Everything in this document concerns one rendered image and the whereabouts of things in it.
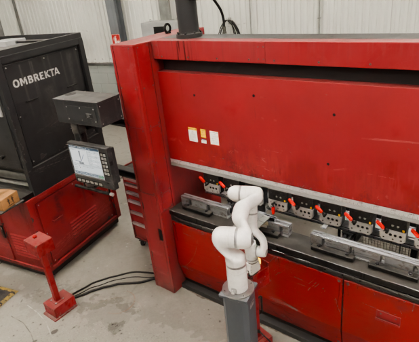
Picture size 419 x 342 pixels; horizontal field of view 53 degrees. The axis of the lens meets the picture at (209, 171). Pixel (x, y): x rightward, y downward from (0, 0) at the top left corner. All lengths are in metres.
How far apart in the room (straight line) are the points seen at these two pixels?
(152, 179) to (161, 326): 1.28
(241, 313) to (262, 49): 1.60
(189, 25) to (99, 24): 5.84
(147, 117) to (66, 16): 6.32
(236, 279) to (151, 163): 1.38
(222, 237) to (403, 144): 1.13
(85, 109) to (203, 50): 0.99
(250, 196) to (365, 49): 1.03
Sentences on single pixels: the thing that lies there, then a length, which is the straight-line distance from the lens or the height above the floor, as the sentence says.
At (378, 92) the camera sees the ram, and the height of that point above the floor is 2.03.
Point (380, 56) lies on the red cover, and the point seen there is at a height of 2.23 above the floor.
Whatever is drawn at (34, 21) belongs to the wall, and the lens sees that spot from 10.11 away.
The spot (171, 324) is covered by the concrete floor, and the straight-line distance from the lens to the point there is 3.89.
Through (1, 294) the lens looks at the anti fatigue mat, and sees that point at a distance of 4.85.
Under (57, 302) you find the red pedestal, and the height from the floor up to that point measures 0.13.
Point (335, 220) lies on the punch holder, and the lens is 2.94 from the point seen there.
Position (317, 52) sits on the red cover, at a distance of 2.57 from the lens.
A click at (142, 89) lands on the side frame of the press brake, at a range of 3.27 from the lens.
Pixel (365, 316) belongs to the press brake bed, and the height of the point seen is 0.52.
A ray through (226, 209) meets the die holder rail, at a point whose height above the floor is 0.97.
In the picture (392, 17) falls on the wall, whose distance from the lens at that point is 6.77.
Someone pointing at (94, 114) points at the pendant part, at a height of 1.86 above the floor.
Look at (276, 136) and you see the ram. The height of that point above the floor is 1.67.
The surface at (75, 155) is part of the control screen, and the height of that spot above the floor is 1.49.
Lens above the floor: 2.70
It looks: 25 degrees down
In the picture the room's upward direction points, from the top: 6 degrees counter-clockwise
